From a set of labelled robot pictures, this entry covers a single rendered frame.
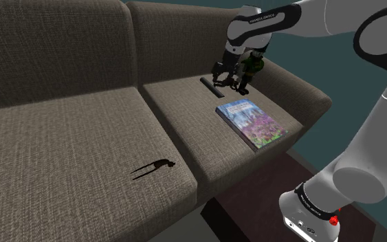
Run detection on green figure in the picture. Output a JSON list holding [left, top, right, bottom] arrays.
[[237, 49, 265, 96]]

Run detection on black remote control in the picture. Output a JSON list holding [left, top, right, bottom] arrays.
[[199, 76, 226, 99]]

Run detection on dark robot stand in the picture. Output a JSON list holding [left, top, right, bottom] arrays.
[[199, 152, 378, 242]]

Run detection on brown fabric sofa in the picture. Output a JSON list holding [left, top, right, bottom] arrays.
[[0, 0, 333, 242]]

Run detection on colourful book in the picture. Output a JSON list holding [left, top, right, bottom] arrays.
[[214, 98, 289, 153]]

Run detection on black tongs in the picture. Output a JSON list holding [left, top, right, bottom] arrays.
[[130, 158, 177, 181]]

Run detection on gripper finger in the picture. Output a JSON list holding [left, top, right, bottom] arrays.
[[212, 75, 228, 89], [227, 74, 244, 92]]

